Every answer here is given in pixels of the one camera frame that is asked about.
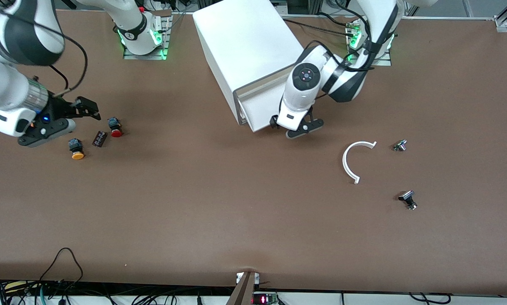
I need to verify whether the white plastic drawer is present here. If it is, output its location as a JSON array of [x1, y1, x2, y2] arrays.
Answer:
[[242, 83, 289, 133]]

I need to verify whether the red push button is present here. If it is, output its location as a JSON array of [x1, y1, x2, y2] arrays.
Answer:
[[108, 117, 124, 138]]

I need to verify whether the yellow push button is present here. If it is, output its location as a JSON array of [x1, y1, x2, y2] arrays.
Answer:
[[68, 138, 85, 160]]

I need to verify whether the white drawer cabinet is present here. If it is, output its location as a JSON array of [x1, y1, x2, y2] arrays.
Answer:
[[193, 0, 309, 126]]

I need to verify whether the white curved plastic piece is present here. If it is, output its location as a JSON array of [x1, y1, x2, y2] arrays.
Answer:
[[342, 141, 377, 185]]

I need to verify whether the small device red display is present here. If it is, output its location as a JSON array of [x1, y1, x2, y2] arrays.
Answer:
[[252, 291, 278, 305]]

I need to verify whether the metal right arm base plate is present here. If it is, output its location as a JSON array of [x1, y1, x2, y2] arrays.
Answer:
[[123, 15, 172, 61]]

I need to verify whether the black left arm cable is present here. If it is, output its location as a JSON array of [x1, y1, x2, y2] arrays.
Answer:
[[306, 0, 400, 100]]

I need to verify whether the black cable on table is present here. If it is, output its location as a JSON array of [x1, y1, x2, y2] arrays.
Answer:
[[279, 12, 358, 36]]

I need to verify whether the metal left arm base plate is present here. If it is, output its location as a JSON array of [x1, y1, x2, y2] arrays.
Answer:
[[347, 19, 392, 67]]

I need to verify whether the black silver key switch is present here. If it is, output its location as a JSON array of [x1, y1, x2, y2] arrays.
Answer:
[[398, 190, 418, 211]]

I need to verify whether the black looped cable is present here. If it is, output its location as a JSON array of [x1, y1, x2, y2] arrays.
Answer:
[[38, 247, 85, 293]]

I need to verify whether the black cable bundle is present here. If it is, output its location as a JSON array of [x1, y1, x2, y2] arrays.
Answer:
[[0, 277, 237, 305]]

